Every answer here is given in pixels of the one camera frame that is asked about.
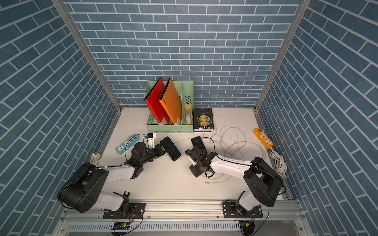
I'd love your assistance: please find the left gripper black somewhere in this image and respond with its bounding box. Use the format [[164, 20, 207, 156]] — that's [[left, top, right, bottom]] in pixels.
[[139, 144, 170, 166]]

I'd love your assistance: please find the white case phone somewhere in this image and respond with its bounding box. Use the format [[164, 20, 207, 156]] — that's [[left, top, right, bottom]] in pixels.
[[160, 137, 181, 161]]

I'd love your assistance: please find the pink case phone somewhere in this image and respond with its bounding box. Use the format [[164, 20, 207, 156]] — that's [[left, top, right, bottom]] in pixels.
[[191, 136, 207, 152]]

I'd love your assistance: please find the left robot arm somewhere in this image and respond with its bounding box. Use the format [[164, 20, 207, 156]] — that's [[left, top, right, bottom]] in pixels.
[[57, 142, 166, 214]]

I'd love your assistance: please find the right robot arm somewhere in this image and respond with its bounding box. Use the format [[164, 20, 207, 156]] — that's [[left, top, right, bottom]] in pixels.
[[186, 147, 284, 218]]

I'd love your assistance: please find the teal power strip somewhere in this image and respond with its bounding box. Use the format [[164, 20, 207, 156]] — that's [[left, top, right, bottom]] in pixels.
[[115, 134, 140, 155]]

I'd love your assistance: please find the black paperback book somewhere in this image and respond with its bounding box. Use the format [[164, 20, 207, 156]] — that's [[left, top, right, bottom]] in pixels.
[[194, 108, 214, 132]]

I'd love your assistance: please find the yellow small booklet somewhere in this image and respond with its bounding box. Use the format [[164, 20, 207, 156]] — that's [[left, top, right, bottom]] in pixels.
[[184, 104, 193, 125]]

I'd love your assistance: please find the red folder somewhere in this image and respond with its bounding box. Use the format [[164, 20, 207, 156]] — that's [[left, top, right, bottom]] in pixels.
[[144, 78, 170, 125]]

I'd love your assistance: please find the orange folder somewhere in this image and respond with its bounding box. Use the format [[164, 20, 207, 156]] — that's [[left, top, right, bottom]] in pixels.
[[159, 78, 182, 125]]

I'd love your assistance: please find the orange power strip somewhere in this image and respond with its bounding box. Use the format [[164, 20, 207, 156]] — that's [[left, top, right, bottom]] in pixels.
[[254, 128, 274, 149]]

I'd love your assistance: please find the black control board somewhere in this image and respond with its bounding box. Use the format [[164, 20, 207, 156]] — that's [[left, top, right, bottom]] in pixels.
[[111, 222, 131, 231]]

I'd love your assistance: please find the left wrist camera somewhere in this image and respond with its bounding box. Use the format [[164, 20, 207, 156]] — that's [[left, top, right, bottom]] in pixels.
[[147, 133, 157, 149]]

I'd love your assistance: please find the teal strip white cord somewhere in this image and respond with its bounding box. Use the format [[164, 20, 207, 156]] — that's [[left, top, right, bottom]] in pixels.
[[89, 151, 119, 166]]

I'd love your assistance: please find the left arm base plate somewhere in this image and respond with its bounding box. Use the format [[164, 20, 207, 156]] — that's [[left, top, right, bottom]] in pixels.
[[102, 203, 146, 220]]

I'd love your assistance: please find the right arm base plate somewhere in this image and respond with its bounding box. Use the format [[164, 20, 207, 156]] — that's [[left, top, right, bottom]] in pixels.
[[221, 200, 263, 219]]

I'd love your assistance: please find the aluminium front rail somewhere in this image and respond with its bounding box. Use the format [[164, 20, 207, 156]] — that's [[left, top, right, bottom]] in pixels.
[[53, 200, 312, 236]]

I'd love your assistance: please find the orange strip white cord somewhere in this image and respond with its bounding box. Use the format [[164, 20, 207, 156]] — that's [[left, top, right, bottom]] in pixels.
[[269, 147, 288, 178]]

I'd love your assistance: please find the aluminium corner post left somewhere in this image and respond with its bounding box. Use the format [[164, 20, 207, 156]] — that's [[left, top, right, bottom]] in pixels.
[[51, 0, 122, 113]]

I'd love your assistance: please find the aluminium corner post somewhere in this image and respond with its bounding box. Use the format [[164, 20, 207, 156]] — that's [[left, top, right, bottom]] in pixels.
[[255, 0, 311, 113], [51, 0, 122, 113]]

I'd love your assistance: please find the aluminium corner post right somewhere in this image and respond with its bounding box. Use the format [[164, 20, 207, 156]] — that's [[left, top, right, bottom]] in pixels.
[[255, 0, 311, 113]]

